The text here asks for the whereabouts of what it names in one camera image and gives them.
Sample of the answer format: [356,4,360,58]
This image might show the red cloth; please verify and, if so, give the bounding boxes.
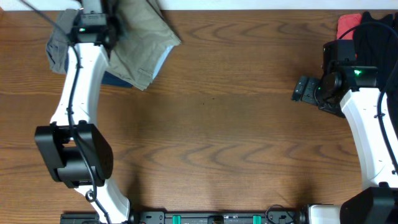
[336,14,362,39]

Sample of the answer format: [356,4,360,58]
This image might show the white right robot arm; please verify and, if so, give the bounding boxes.
[292,39,397,223]

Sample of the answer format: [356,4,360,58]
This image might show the folded navy blue shorts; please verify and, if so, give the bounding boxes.
[64,55,134,89]

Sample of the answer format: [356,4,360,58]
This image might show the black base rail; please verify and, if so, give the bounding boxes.
[60,210,308,224]

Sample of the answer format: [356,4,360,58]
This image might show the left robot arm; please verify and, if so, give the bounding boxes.
[34,1,131,223]

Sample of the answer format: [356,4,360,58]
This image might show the folded grey shorts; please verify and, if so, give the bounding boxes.
[45,9,78,75]

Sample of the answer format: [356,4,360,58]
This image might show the black cloth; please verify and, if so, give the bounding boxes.
[353,12,397,135]

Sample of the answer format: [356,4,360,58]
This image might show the light khaki shorts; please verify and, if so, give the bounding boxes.
[106,0,181,91]

